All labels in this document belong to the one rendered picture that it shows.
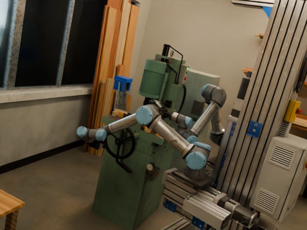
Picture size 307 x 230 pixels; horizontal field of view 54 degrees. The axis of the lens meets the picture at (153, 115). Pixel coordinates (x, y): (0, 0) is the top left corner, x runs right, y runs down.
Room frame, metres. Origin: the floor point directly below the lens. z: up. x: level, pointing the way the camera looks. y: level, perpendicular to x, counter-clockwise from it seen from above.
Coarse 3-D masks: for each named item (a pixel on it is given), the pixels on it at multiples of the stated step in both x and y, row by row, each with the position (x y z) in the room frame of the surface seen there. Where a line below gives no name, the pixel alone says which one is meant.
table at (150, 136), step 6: (102, 120) 2.54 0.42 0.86; (108, 120) 2.51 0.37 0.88; (114, 120) 2.49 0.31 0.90; (120, 132) 2.35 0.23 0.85; (138, 132) 2.40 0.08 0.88; (144, 132) 2.37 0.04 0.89; (150, 132) 2.39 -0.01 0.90; (156, 132) 2.43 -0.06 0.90; (144, 138) 2.37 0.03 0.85; (150, 138) 2.35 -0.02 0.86; (156, 138) 2.33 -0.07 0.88; (162, 138) 2.31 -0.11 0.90; (162, 144) 2.31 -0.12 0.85
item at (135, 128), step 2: (136, 124) 2.33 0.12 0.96; (138, 124) 2.37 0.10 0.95; (130, 126) 2.32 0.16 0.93; (132, 126) 2.31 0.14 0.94; (134, 126) 2.31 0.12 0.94; (136, 126) 2.34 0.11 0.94; (138, 126) 2.38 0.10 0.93; (140, 126) 2.41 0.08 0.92; (130, 128) 2.32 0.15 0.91; (132, 128) 2.31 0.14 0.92; (134, 128) 2.32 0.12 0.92; (136, 128) 2.35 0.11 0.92; (138, 128) 2.39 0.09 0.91; (140, 128) 2.42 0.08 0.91; (124, 130) 2.34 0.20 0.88; (132, 130) 2.31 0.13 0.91; (134, 130) 2.33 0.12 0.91; (136, 130) 2.36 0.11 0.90; (138, 130) 2.39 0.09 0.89; (128, 132) 2.32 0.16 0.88; (134, 132) 2.33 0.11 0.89; (136, 132) 2.36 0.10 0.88
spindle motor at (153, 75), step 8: (152, 64) 2.49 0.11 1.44; (160, 64) 2.49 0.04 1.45; (144, 72) 2.53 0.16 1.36; (152, 72) 2.49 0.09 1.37; (160, 72) 2.50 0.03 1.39; (144, 80) 2.51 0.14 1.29; (152, 80) 2.48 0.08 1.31; (160, 80) 2.52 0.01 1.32; (144, 88) 2.50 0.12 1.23; (152, 88) 2.49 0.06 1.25; (160, 88) 2.55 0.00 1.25; (144, 96) 2.50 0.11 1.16; (152, 96) 2.49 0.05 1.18
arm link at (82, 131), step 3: (81, 126) 1.97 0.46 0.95; (78, 129) 1.96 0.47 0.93; (81, 129) 1.96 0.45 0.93; (84, 129) 1.95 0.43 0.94; (87, 129) 1.98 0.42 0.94; (78, 132) 1.95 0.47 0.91; (81, 132) 1.94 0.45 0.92; (84, 132) 1.94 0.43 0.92; (87, 132) 1.96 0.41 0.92; (78, 135) 1.94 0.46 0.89; (81, 135) 1.94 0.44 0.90; (84, 135) 1.95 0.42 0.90; (84, 138) 1.97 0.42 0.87; (87, 138) 1.96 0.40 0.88
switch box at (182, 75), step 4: (180, 68) 2.77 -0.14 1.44; (184, 68) 2.76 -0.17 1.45; (188, 68) 2.83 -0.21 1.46; (180, 72) 2.77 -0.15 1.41; (184, 72) 2.76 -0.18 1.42; (180, 76) 2.77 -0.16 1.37; (184, 76) 2.77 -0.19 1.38; (176, 80) 2.78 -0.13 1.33; (180, 80) 2.76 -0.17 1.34; (184, 80) 2.80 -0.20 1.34
